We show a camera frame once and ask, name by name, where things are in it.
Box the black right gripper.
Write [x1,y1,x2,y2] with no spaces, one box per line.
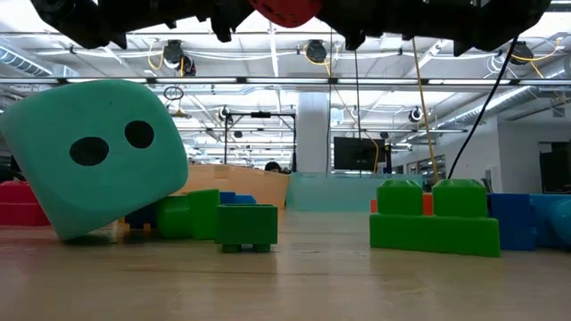
[315,0,451,52]

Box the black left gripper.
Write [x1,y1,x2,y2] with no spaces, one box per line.
[124,0,258,45]

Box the red foam die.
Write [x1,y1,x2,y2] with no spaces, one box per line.
[246,0,324,29]

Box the orange toy block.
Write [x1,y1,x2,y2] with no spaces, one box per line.
[369,192,434,218]

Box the green toy block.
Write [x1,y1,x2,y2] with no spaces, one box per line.
[153,188,222,242]

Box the small dark green block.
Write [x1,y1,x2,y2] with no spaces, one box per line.
[214,203,279,255]

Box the teal foam die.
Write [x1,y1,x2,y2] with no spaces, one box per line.
[0,78,190,243]

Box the dark blue toy block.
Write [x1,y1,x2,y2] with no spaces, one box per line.
[124,202,158,231]
[486,192,537,251]

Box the large green two-stud block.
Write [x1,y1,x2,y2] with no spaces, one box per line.
[368,178,502,259]

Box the yellow toy block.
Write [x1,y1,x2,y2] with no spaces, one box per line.
[116,217,153,244]

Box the red toy block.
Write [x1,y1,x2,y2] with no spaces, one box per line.
[0,179,51,227]

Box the light blue toy block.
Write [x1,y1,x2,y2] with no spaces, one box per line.
[529,193,571,250]

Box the black monitor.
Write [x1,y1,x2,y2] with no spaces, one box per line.
[333,136,387,173]
[538,141,571,194]

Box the teal translucent plastic bin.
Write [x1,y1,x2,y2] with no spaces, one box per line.
[285,172,425,213]

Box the orange translucent plastic bin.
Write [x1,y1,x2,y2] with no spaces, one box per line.
[168,163,292,210]

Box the black background rig frame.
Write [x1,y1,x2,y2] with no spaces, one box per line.
[223,111,299,173]

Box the yellow hanging cable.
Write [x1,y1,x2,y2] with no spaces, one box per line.
[410,36,441,185]

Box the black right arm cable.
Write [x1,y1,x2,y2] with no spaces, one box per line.
[445,34,522,180]

